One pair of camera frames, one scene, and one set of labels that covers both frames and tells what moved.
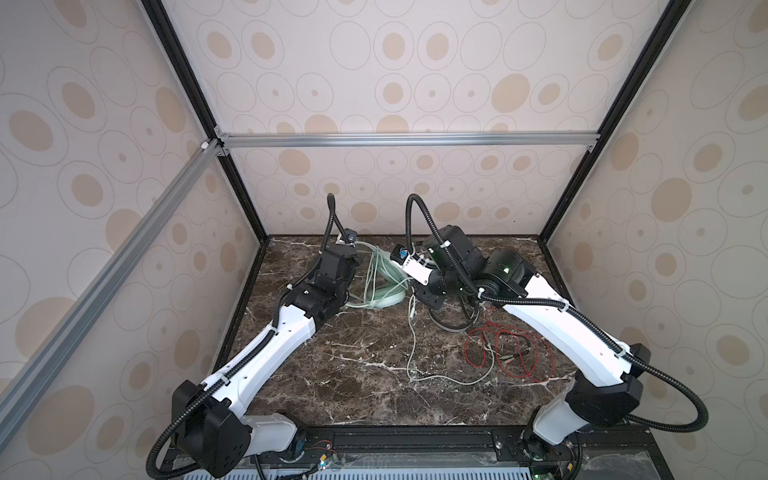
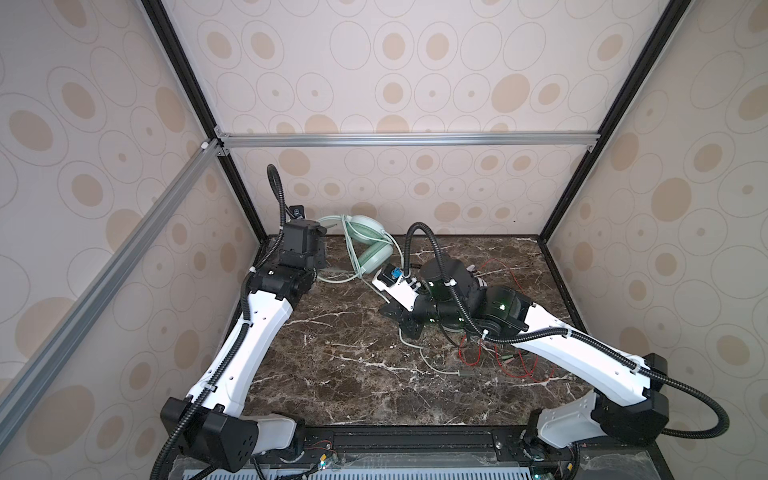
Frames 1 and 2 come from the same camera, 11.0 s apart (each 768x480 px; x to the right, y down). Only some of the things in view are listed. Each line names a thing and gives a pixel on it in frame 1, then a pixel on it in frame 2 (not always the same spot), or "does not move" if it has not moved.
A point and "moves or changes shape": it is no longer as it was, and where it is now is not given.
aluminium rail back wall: [360, 140] does not move
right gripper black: [418, 288] to [398, 313]
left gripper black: [351, 271] to [320, 251]
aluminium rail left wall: [17, 391] does not move
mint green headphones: [390, 284] moves or changes shape
